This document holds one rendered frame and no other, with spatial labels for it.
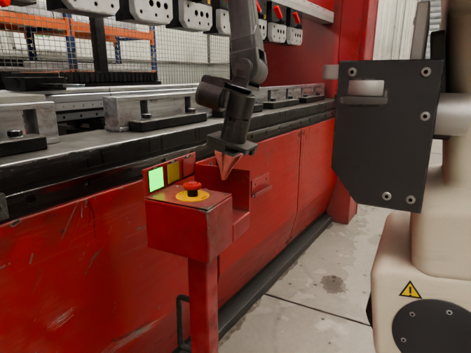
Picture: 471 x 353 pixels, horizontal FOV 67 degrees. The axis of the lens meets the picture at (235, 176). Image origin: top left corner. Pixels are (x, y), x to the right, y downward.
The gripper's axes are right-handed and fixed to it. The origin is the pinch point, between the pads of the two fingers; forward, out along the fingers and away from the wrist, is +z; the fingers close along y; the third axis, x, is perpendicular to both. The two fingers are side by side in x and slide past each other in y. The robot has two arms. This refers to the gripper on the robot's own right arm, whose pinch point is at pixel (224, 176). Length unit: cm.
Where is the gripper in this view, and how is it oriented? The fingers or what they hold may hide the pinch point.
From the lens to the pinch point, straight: 82.7
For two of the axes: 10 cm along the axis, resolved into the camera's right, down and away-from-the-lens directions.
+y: -8.7, -3.5, 3.5
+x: -4.5, 2.6, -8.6
